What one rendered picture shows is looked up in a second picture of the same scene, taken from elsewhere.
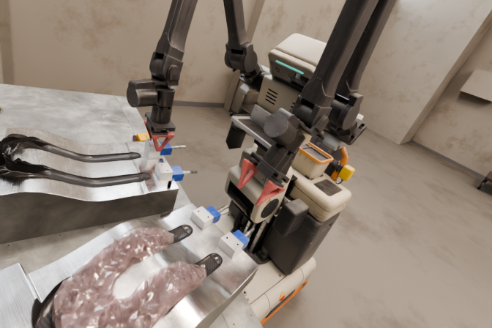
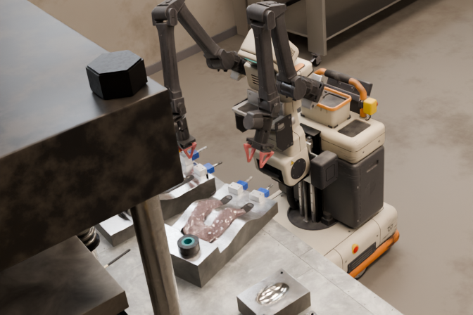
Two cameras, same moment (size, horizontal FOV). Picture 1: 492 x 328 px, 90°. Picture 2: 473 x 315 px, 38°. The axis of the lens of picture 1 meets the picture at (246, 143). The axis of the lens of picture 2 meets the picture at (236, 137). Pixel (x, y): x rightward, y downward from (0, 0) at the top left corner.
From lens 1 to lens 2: 2.16 m
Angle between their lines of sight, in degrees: 12
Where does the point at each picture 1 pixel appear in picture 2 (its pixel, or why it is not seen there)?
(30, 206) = not seen: hidden behind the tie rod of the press
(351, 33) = (265, 63)
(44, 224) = not seen: hidden behind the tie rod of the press
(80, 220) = (169, 211)
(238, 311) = (271, 226)
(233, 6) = (198, 36)
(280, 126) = (250, 122)
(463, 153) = not seen: outside the picture
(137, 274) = (211, 217)
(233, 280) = (262, 211)
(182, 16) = (172, 72)
